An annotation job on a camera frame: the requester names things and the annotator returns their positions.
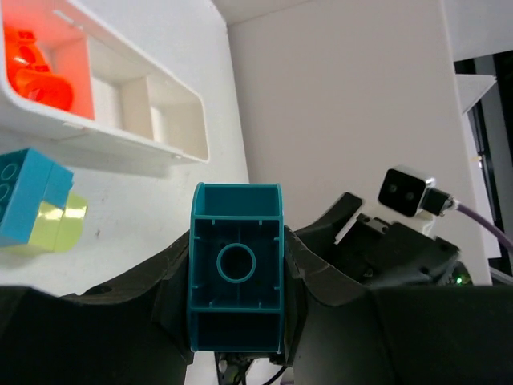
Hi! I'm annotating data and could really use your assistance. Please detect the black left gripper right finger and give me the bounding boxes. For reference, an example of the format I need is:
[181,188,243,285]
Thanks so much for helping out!
[285,229,385,384]

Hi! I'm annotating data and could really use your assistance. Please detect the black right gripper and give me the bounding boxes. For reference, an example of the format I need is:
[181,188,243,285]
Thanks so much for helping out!
[296,192,469,287]

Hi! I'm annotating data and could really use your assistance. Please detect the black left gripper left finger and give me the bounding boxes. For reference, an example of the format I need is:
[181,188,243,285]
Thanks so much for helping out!
[59,233,192,384]

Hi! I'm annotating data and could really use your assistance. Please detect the blue lego block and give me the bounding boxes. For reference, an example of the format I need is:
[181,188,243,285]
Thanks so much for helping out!
[187,183,285,354]
[1,148,73,247]

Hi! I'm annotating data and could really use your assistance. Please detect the green lego block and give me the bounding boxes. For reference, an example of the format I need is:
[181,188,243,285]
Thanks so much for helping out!
[1,192,88,257]

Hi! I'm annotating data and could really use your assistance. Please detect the orange round lego piece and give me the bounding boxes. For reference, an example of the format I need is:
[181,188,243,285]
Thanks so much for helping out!
[3,24,74,111]

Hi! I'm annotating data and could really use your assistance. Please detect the white three-compartment tray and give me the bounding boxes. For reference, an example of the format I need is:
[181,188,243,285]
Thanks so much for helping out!
[1,1,209,164]

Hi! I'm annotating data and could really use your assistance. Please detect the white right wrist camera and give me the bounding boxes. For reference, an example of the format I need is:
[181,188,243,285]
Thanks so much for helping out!
[378,165,457,236]

